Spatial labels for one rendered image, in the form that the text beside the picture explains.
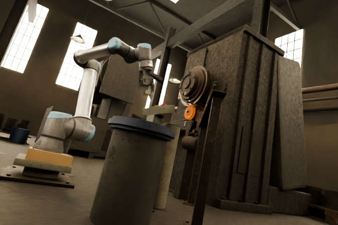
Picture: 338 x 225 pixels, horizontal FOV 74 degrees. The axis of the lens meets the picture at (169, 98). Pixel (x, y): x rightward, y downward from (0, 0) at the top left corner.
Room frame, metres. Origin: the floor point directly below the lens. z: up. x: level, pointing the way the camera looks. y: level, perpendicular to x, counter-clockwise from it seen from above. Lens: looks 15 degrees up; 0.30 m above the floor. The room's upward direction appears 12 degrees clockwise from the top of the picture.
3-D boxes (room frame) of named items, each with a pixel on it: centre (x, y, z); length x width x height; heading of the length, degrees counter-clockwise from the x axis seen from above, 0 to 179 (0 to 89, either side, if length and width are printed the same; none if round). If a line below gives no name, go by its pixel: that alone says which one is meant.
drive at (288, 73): (2.93, -1.31, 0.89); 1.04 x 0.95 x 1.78; 119
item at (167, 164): (1.53, -0.06, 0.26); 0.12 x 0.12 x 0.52
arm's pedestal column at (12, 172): (1.61, 0.72, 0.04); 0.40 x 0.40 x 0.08; 27
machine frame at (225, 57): (2.58, -0.63, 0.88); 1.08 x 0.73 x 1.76; 29
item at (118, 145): (1.08, 0.09, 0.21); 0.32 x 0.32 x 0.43
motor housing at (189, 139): (2.02, -0.30, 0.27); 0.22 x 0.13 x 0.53; 29
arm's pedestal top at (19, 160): (1.61, 0.72, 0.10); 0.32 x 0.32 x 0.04; 27
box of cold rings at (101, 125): (4.44, 1.68, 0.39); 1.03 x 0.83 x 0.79; 123
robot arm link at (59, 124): (1.62, 0.72, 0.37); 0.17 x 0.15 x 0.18; 137
